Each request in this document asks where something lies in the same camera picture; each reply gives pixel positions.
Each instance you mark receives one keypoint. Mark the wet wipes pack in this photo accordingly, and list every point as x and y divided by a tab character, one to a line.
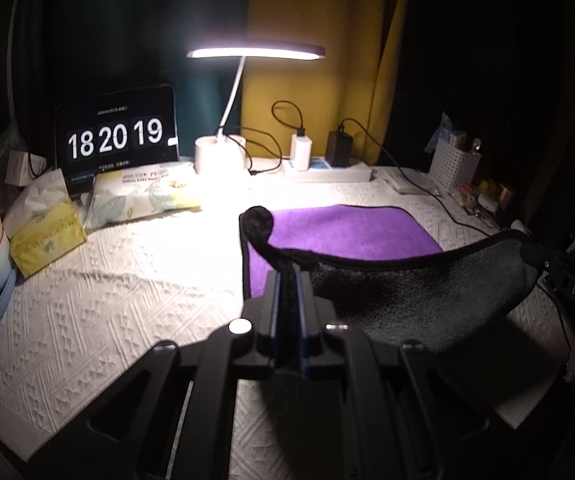
142	192

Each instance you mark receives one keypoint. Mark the white box at left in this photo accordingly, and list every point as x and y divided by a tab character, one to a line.
23	168

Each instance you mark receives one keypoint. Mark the yellow curtain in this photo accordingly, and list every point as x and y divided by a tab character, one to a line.
355	83

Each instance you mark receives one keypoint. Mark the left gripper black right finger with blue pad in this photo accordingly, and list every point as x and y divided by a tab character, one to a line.
379	415

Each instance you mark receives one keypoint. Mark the white charger plug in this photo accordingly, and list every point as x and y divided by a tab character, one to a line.
299	154

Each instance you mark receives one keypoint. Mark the white perforated basket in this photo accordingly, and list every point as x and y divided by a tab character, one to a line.
452	167

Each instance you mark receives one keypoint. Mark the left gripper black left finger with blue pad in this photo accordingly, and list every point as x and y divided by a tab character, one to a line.
171	414

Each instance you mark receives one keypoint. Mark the white textured tablecloth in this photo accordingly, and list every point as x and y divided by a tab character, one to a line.
77	325

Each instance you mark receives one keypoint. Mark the white desk lamp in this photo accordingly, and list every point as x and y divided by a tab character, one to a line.
216	154

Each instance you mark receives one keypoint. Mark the tablet showing clock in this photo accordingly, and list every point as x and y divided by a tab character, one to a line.
118	131

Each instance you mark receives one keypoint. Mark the black power adapter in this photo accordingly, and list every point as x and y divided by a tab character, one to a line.
339	144

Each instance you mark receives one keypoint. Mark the yellow tissue pack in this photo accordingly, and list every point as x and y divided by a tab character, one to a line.
43	224

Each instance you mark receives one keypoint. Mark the grey purple microfibre towel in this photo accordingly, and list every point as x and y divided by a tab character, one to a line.
386	275

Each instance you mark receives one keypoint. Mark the white power strip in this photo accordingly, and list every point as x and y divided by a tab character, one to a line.
320	171

